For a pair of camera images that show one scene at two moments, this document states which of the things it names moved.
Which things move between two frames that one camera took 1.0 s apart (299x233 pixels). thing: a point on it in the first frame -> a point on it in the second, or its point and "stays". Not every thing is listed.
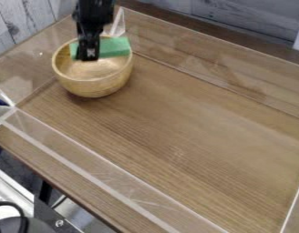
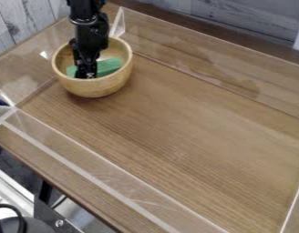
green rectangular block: (110, 46) -> (104, 65)
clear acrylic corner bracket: (117, 25) stays
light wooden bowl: (89, 78) stays
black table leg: (45, 192) stays
